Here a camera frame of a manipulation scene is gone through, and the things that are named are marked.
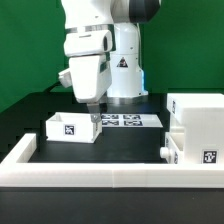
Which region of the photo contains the white U-shaped barrier frame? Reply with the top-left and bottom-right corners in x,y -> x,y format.
0,133 -> 224,188

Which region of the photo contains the white front drawer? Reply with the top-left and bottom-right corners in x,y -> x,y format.
160,132 -> 184,164

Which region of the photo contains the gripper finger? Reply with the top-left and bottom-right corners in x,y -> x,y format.
87,103 -> 101,131

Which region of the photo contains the white drawer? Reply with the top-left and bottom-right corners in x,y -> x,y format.
160,132 -> 184,164
46,112 -> 102,143

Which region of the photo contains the black cable bundle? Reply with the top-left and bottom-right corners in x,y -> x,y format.
43,81 -> 73,94

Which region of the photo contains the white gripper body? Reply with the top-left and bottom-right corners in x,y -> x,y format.
59,30 -> 113,103

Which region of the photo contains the white marker tag sheet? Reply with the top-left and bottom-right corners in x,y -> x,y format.
101,114 -> 163,128

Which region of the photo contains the white drawer cabinet box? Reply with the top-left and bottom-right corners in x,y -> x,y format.
166,93 -> 224,165

